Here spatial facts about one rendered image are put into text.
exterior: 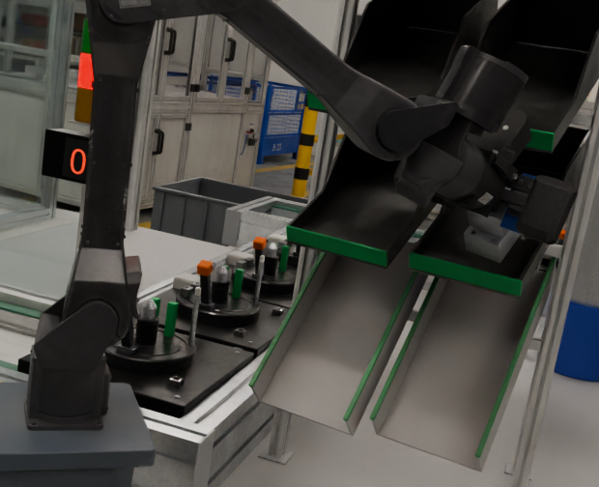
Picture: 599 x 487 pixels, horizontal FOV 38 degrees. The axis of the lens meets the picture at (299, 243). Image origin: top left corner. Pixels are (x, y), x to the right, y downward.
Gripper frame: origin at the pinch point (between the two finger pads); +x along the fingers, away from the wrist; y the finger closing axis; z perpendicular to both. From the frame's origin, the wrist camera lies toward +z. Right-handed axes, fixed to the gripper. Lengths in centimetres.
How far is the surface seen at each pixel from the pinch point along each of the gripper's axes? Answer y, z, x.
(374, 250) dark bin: 10.4, -10.3, -1.5
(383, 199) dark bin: 17.7, -4.0, 8.9
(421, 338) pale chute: 7.2, -18.3, 13.0
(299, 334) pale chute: 20.1, -24.0, 6.9
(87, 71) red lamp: 65, -3, -3
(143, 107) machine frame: 135, 0, 78
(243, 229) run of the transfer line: 108, -20, 104
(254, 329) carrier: 40, -30, 27
